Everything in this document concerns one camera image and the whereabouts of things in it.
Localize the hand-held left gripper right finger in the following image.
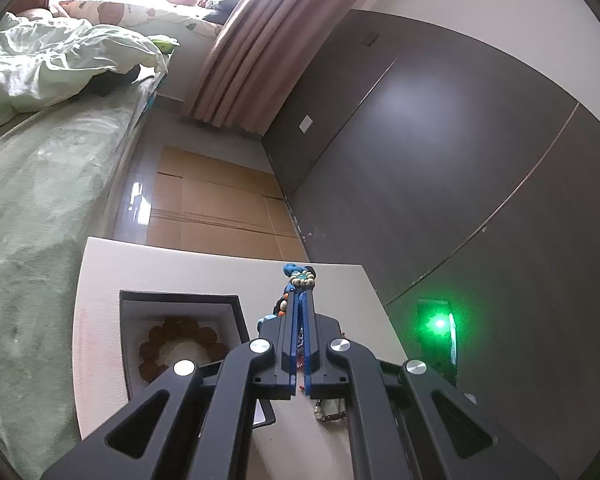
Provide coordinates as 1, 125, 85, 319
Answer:
304, 291, 561, 480

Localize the black jewelry box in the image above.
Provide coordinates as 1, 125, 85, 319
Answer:
119, 289, 277, 428

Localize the multicolour beaded bracelet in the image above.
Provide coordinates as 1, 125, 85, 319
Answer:
257, 261, 322, 331

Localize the green sheeted bed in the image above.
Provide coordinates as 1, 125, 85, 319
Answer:
0, 71, 172, 463

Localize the dark bead bracelet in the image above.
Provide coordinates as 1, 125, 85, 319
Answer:
312, 397, 352, 427

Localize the flattened cardboard sheet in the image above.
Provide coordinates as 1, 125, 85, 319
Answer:
144, 145, 312, 264

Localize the light green duvet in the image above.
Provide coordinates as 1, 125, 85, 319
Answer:
0, 11, 174, 129

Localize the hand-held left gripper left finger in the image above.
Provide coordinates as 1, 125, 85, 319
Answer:
42, 291, 302, 480

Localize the brown bead bracelet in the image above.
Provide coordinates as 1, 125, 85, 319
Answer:
138, 316, 229, 382

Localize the patterned window seat cushion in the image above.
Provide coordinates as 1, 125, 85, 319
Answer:
49, 0, 222, 37

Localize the dark grey wardrobe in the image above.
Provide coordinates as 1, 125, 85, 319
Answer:
261, 8, 600, 411

